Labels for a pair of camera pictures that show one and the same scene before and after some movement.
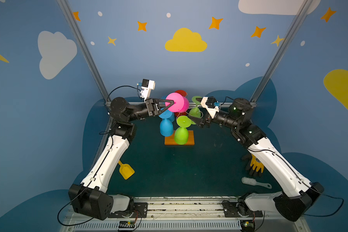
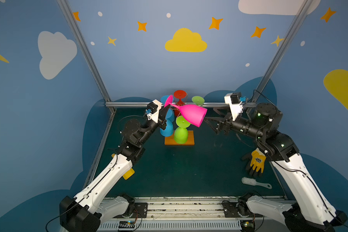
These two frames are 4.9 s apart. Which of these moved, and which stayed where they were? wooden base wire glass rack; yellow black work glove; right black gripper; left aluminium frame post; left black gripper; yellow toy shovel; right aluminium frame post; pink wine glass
Moved: left black gripper; pink wine glass; right black gripper
Stayed: yellow black work glove; right aluminium frame post; left aluminium frame post; yellow toy shovel; wooden base wire glass rack
